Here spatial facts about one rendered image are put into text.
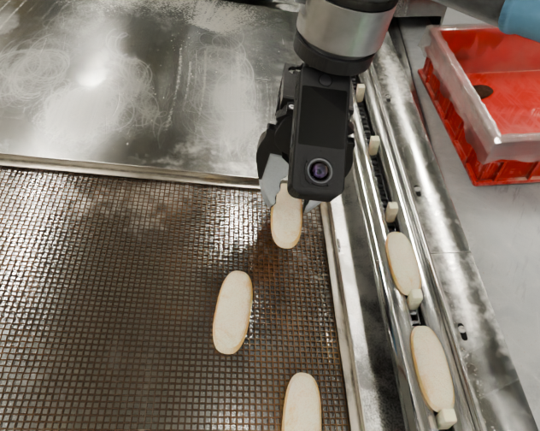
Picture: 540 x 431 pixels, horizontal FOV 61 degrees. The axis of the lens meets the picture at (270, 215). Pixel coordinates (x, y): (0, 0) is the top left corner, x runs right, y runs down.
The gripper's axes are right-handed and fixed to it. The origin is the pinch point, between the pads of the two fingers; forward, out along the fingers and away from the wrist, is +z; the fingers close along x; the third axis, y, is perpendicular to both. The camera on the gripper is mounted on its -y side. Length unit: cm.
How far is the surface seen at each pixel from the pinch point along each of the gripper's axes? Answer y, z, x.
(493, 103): 38, 6, -39
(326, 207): 5.4, 5.1, -6.0
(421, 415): -19.3, 7.9, -16.6
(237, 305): -11.4, 4.4, 4.3
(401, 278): -3.1, 6.8, -16.0
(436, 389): -16.9, 6.6, -18.0
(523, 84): 45, 4, -46
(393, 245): 1.9, 6.8, -15.6
